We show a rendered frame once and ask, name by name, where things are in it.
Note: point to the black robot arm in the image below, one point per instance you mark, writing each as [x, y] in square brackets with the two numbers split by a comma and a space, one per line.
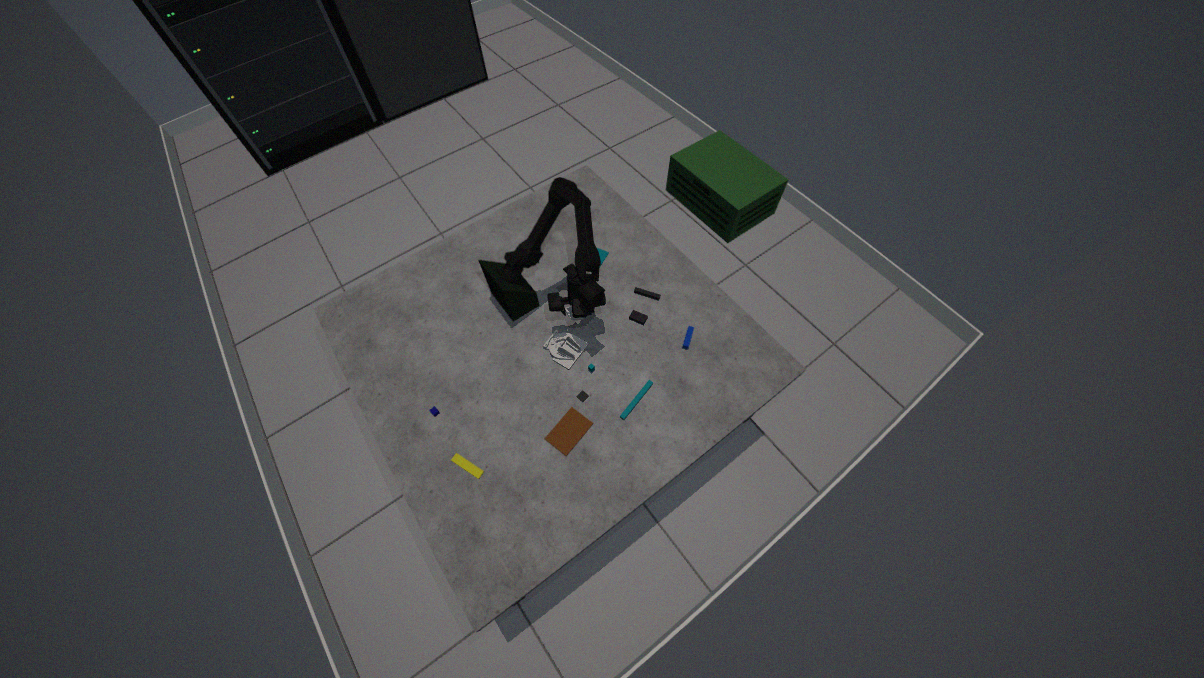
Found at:
[528, 253]

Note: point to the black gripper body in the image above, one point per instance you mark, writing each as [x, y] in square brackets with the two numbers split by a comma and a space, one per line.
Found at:
[556, 303]

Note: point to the brown flat rectangular plate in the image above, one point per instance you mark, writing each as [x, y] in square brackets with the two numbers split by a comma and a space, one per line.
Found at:
[569, 431]

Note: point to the yellow flat bar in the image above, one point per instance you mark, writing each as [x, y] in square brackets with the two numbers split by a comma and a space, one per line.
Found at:
[467, 465]

